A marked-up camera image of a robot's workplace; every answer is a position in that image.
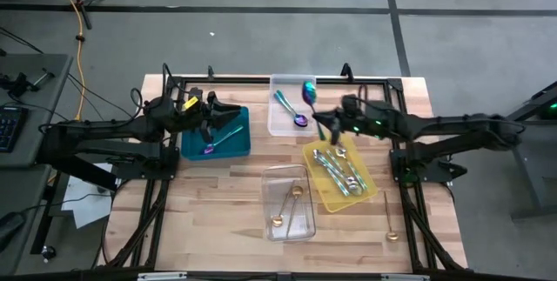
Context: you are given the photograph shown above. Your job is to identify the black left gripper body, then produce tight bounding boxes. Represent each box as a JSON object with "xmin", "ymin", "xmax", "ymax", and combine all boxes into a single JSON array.
[{"xmin": 173, "ymin": 90, "xmax": 218, "ymax": 144}]

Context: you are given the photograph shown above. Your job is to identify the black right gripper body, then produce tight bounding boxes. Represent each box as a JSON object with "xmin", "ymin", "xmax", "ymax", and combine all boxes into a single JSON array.
[{"xmin": 332, "ymin": 94, "xmax": 395, "ymax": 145}]

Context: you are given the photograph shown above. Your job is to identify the iridescent purple spoon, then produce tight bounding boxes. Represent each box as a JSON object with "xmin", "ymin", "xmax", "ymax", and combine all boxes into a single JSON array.
[
  {"xmin": 301, "ymin": 80, "xmax": 327, "ymax": 142},
  {"xmin": 272, "ymin": 90, "xmax": 309, "ymax": 128},
  {"xmin": 202, "ymin": 124, "xmax": 245, "ymax": 156}
]

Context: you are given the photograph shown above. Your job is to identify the yellow plastic bin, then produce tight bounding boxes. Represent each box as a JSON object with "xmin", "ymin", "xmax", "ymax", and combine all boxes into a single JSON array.
[{"xmin": 302, "ymin": 135, "xmax": 379, "ymax": 214}]

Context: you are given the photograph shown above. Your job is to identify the glossy clear plastic bin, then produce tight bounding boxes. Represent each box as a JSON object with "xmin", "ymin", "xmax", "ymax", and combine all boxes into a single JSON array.
[{"xmin": 259, "ymin": 164, "xmax": 317, "ymax": 243}]

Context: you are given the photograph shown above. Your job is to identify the teal plastic bin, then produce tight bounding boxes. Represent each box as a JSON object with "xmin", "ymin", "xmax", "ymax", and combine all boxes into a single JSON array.
[{"xmin": 180, "ymin": 105, "xmax": 252, "ymax": 162}]

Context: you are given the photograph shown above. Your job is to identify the frosted clear plastic bin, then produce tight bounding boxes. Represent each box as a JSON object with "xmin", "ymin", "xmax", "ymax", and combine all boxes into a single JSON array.
[{"xmin": 268, "ymin": 74, "xmax": 319, "ymax": 137}]

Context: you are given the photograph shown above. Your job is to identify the black diagonal strut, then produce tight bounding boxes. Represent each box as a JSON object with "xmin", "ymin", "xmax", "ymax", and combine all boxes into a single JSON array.
[{"xmin": 34, "ymin": 140, "xmax": 121, "ymax": 193}]

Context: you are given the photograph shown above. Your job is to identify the white paper sheet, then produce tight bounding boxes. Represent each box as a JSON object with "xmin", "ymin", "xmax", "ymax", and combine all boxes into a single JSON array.
[{"xmin": 60, "ymin": 163, "xmax": 115, "ymax": 230}]

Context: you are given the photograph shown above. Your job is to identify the grey side table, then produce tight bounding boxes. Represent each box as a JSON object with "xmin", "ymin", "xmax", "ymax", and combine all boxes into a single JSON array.
[{"xmin": 0, "ymin": 53, "xmax": 74, "ymax": 168}]

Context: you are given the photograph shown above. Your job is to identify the black equipment cart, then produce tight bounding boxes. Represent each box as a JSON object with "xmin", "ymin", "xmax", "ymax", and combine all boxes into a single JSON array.
[{"xmin": 478, "ymin": 80, "xmax": 557, "ymax": 221}]

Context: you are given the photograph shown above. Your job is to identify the black clamp tool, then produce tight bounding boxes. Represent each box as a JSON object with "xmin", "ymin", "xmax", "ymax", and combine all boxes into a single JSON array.
[{"xmin": 0, "ymin": 68, "xmax": 57, "ymax": 99}]

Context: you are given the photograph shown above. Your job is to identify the black keyboard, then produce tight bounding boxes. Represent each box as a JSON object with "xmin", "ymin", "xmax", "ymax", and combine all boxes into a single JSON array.
[{"xmin": 0, "ymin": 105, "xmax": 28, "ymax": 154}]

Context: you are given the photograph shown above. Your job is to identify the low grey desk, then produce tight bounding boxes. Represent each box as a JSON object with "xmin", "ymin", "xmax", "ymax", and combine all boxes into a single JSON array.
[{"xmin": 0, "ymin": 163, "xmax": 56, "ymax": 276}]

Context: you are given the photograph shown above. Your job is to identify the black computer mouse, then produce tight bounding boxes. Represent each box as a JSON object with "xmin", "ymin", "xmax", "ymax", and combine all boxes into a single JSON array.
[{"xmin": 0, "ymin": 211, "xmax": 27, "ymax": 251}]

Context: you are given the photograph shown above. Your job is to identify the black aluminium rig frame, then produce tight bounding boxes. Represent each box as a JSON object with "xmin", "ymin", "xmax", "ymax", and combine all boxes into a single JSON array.
[{"xmin": 99, "ymin": 74, "xmax": 469, "ymax": 273}]

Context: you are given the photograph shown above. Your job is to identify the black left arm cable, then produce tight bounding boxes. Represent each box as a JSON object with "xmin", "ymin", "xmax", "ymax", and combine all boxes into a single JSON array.
[{"xmin": 129, "ymin": 62, "xmax": 193, "ymax": 119}]

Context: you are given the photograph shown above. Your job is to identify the black floor cable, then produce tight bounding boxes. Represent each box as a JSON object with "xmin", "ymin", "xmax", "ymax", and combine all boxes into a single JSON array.
[{"xmin": 0, "ymin": 26, "xmax": 137, "ymax": 121}]

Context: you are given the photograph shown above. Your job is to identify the yellow extension cable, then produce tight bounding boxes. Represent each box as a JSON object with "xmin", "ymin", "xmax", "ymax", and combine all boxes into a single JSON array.
[{"xmin": 43, "ymin": 0, "xmax": 88, "ymax": 121}]

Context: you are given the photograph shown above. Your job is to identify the silver metal bracket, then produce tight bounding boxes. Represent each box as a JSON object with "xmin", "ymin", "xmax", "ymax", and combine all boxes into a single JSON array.
[
  {"xmin": 381, "ymin": 273, "xmax": 431, "ymax": 281},
  {"xmin": 138, "ymin": 271, "xmax": 188, "ymax": 281}
]

